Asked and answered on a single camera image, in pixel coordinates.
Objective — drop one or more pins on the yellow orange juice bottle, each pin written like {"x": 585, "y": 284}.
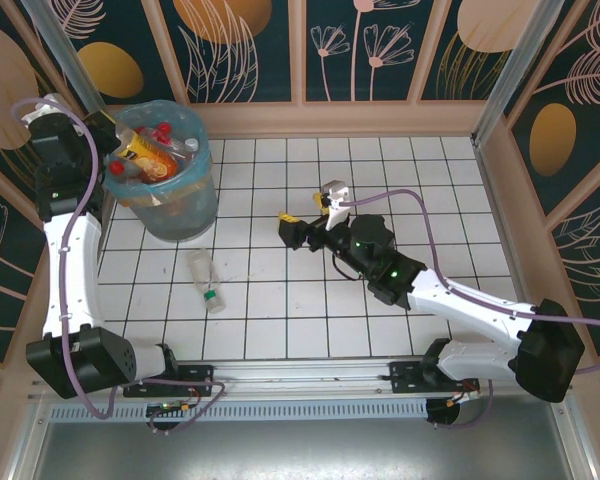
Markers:
{"x": 145, "y": 157}

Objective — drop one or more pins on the red label cola bottle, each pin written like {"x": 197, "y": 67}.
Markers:
{"x": 156, "y": 134}
{"x": 116, "y": 167}
{"x": 166, "y": 127}

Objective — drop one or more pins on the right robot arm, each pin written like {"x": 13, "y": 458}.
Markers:
{"x": 470, "y": 300}

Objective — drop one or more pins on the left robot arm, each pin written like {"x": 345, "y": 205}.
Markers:
{"x": 72, "y": 280}

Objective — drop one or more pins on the grey translucent waste bin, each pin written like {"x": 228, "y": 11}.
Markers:
{"x": 180, "y": 215}

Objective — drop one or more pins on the white cap clear bottle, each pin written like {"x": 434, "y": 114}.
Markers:
{"x": 191, "y": 144}

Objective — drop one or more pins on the clear bottle green cap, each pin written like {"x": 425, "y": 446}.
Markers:
{"x": 202, "y": 270}

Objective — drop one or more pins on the small circuit board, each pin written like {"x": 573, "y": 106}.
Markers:
{"x": 167, "y": 407}
{"x": 462, "y": 397}

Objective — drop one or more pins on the grey metal sheet panel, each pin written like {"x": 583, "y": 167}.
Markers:
{"x": 305, "y": 450}

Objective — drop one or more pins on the aluminium frame post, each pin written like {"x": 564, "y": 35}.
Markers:
{"x": 62, "y": 50}
{"x": 520, "y": 70}

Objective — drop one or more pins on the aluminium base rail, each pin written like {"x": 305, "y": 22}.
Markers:
{"x": 305, "y": 375}

